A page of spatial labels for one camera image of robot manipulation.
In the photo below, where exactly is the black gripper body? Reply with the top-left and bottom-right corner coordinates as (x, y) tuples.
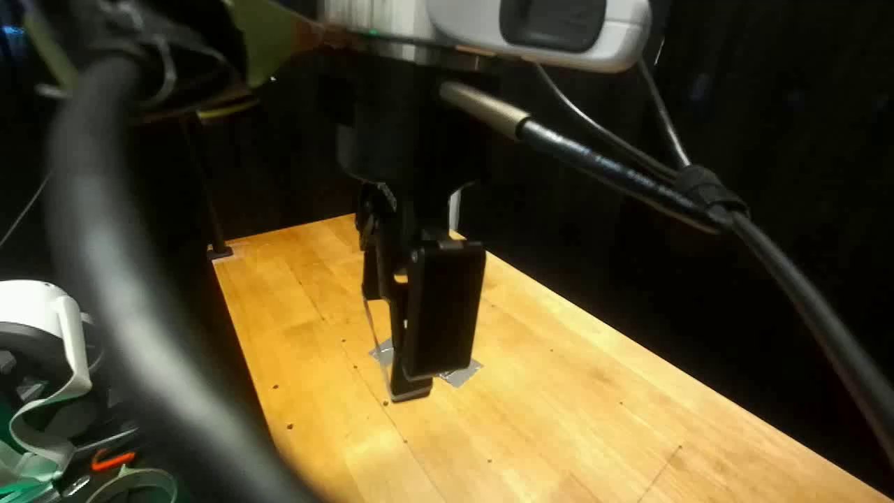
(332, 51), (500, 248)

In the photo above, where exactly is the grey tape patch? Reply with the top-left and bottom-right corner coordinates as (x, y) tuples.
(369, 337), (483, 392)

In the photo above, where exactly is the black tripod stand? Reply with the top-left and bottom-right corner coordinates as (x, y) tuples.
(176, 93), (241, 262)

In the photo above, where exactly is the grey tape roll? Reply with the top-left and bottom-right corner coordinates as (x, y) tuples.
(85, 463), (180, 503)

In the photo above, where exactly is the white headset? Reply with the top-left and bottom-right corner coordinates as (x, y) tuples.
(0, 277), (95, 416)

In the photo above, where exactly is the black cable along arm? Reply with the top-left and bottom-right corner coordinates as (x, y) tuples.
(39, 51), (317, 503)

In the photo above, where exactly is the clamp with orange handle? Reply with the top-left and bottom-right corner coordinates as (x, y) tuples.
(91, 448), (141, 476)

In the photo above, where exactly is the thin white cable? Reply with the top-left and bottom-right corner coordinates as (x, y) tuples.
(0, 178), (50, 252)

